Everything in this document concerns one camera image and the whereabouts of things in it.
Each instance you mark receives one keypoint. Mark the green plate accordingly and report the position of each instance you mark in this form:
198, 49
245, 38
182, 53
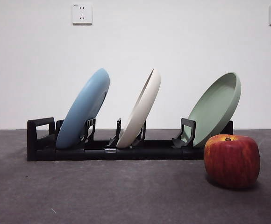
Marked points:
215, 109

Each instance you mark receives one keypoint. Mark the red apple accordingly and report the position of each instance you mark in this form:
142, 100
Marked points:
231, 163

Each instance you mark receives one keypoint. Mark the black plate rack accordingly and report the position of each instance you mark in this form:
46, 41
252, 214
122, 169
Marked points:
79, 155

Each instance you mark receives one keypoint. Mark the cream plate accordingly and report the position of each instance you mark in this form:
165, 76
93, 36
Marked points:
144, 102

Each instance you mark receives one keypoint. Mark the blue plate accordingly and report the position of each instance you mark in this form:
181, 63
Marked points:
84, 109

